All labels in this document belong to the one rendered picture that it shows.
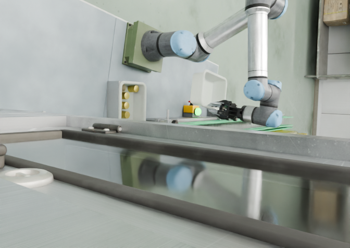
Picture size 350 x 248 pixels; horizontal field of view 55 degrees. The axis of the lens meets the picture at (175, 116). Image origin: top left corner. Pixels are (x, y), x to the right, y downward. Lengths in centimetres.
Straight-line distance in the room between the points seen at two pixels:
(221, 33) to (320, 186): 137
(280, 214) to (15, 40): 125
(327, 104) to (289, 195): 719
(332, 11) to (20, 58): 615
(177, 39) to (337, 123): 609
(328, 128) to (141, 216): 728
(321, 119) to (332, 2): 226
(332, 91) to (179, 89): 564
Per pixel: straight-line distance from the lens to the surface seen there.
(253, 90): 129
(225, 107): 150
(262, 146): 39
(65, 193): 20
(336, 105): 737
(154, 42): 161
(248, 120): 146
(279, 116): 143
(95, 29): 157
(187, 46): 155
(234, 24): 156
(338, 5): 696
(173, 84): 195
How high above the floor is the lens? 195
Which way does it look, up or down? 38 degrees down
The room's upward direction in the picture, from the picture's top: 94 degrees clockwise
